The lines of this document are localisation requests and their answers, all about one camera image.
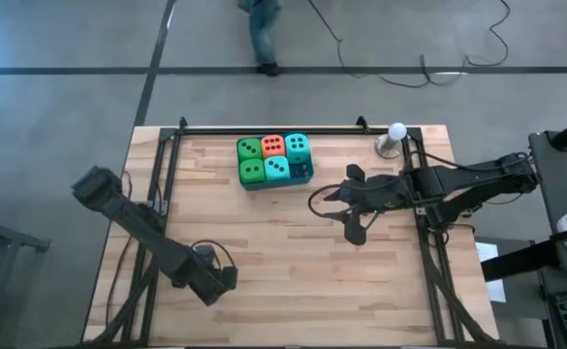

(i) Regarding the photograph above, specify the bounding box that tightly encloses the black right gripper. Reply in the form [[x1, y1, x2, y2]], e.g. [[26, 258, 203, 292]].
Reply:
[[322, 163, 413, 247]]

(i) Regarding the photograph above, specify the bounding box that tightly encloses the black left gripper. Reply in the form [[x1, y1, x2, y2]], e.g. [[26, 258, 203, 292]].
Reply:
[[180, 244, 239, 307]]

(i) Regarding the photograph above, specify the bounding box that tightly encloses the teal foam die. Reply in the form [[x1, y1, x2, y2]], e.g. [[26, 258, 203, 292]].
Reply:
[[284, 133, 311, 165], [264, 155, 292, 183]]

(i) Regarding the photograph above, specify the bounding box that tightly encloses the orange foam die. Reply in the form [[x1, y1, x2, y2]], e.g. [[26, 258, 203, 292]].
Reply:
[[261, 134, 287, 159]]

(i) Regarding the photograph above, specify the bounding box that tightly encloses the green foam die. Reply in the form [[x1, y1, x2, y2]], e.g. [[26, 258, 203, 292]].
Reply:
[[238, 158, 268, 185], [236, 137, 264, 162]]

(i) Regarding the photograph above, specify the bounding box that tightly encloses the blue plastic bin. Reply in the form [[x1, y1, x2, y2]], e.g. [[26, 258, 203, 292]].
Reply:
[[236, 131, 315, 191]]

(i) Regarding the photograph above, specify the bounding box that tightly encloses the white bulb on metal stand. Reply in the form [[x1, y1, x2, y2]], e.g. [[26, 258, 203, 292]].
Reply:
[[374, 121, 409, 160]]

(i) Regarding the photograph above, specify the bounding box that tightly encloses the white paper sheet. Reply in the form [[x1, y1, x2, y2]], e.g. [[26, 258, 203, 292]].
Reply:
[[474, 240, 507, 304]]

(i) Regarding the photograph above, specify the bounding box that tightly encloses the black flat bar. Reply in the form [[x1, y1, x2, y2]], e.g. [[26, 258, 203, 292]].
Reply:
[[480, 227, 567, 283]]

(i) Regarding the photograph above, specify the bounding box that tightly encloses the person's leg in jeans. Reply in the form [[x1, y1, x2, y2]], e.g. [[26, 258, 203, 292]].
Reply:
[[236, 0, 285, 78]]

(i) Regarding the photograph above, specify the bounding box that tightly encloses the black metal stand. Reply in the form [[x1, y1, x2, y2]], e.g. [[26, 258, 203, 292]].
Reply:
[[0, 203, 52, 349]]

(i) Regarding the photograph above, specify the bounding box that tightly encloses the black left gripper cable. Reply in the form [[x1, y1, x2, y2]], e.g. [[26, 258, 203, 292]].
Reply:
[[188, 238, 238, 272]]

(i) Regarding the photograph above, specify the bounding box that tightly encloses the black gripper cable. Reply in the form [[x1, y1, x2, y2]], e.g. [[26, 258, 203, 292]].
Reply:
[[306, 182, 357, 219], [188, 238, 238, 272]]

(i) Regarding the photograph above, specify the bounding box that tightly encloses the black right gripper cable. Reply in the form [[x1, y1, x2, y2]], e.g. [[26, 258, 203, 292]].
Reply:
[[306, 182, 357, 219]]

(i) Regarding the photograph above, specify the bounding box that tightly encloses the thin brown cable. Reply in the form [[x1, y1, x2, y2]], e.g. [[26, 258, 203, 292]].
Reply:
[[104, 230, 139, 314]]

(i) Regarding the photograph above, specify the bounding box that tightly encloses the black aluminium table frame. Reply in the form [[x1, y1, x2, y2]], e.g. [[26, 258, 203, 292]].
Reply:
[[88, 126, 501, 348]]

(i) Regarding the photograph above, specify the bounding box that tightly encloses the black floor cable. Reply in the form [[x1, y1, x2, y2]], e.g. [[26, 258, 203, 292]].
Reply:
[[306, 0, 512, 89]]

